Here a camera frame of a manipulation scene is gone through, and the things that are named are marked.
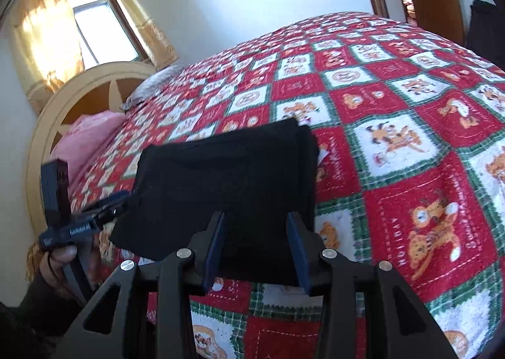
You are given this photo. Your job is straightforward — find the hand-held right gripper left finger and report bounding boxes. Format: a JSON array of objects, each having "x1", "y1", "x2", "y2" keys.
[{"x1": 51, "y1": 211, "x2": 227, "y2": 359}]

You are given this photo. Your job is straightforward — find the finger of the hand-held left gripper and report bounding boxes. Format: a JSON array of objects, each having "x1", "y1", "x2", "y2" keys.
[{"x1": 81, "y1": 190, "x2": 133, "y2": 226}]

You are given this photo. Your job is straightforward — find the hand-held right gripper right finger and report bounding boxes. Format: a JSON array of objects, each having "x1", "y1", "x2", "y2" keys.
[{"x1": 286, "y1": 211, "x2": 460, "y2": 359}]

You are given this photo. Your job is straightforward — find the black pants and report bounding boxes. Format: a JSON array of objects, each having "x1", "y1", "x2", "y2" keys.
[{"x1": 108, "y1": 118, "x2": 320, "y2": 286}]

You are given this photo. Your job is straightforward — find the person's left forearm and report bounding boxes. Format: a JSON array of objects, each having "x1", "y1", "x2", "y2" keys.
[{"x1": 16, "y1": 272, "x2": 95, "y2": 338}]

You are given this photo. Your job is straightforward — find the person's left hand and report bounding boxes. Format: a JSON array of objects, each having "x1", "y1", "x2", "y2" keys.
[{"x1": 37, "y1": 244, "x2": 80, "y2": 298}]

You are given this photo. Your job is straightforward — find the pink pillow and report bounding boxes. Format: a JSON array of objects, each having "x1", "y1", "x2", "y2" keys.
[{"x1": 49, "y1": 110, "x2": 127, "y2": 186}]

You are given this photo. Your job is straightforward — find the cream wooden headboard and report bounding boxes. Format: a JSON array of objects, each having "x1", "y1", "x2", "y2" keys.
[{"x1": 26, "y1": 61, "x2": 156, "y2": 229}]

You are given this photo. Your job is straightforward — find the grey pillow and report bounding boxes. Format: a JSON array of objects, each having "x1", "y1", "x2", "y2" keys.
[{"x1": 120, "y1": 64, "x2": 186, "y2": 111}]

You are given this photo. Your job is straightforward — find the person's dark clothing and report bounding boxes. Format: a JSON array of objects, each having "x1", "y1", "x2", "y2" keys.
[{"x1": 0, "y1": 300, "x2": 36, "y2": 359}]

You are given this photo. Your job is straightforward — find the yellow curtain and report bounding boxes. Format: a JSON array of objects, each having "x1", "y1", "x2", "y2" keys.
[
  {"x1": 98, "y1": 0, "x2": 180, "y2": 70},
  {"x1": 8, "y1": 0, "x2": 85, "y2": 115}
]

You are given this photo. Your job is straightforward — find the window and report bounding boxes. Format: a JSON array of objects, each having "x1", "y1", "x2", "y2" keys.
[{"x1": 65, "y1": 0, "x2": 146, "y2": 70}]

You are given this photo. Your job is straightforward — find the red checked printed blanket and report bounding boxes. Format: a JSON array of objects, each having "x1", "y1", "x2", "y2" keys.
[{"x1": 67, "y1": 12, "x2": 505, "y2": 359}]

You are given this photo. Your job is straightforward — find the black bag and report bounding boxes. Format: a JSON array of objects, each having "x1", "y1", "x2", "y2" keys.
[{"x1": 466, "y1": 0, "x2": 500, "y2": 56}]

